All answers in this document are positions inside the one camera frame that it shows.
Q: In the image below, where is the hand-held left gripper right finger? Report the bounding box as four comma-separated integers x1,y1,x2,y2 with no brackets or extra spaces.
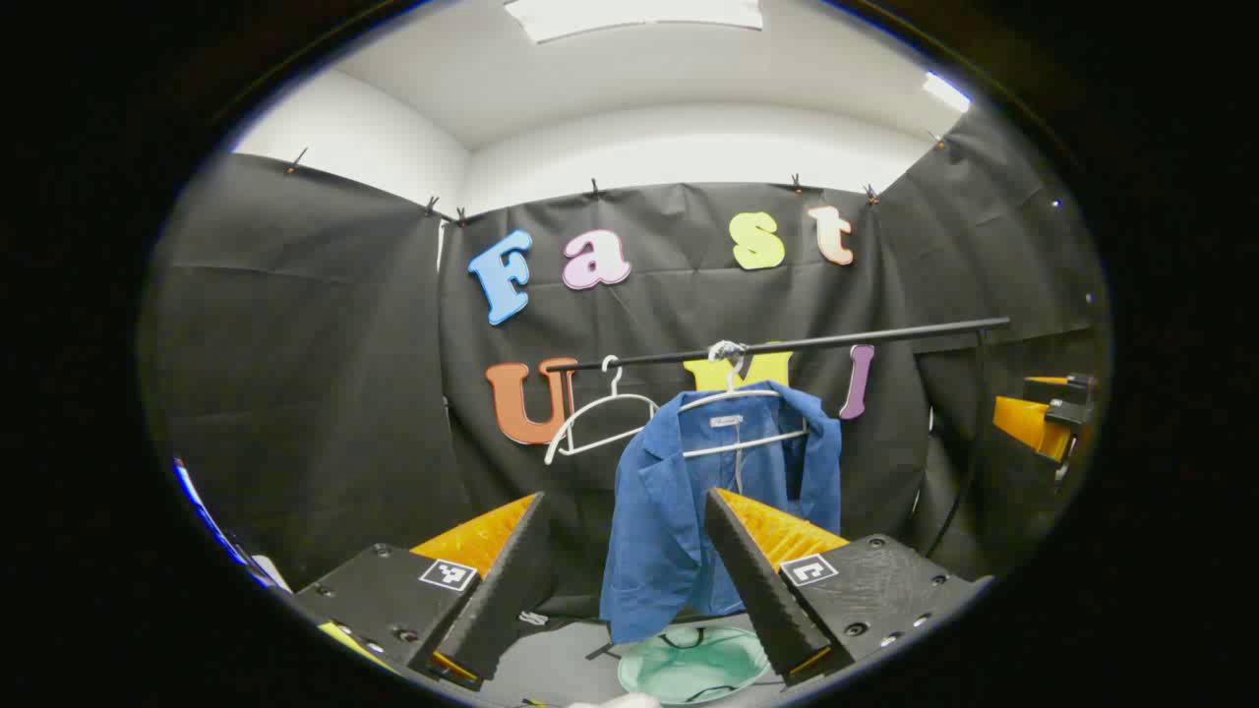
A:
702,488,992,689

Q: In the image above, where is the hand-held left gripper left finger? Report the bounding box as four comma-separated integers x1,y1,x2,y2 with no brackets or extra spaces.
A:
293,492,552,689

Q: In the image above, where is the black clothes rail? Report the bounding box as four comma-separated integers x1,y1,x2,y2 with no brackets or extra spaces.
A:
546,317,1012,561

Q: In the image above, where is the white plastic hanger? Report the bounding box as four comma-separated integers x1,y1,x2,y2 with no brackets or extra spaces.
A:
679,341,812,460
544,356,662,466

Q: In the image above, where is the green laundry hamper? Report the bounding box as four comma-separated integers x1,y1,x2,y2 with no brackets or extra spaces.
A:
618,626,773,705

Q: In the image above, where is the blue corduroy jacket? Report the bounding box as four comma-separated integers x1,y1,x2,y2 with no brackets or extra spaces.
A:
600,382,844,645

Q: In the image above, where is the small ceiling light panel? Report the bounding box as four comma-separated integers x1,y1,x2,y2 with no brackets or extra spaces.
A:
922,71,973,113

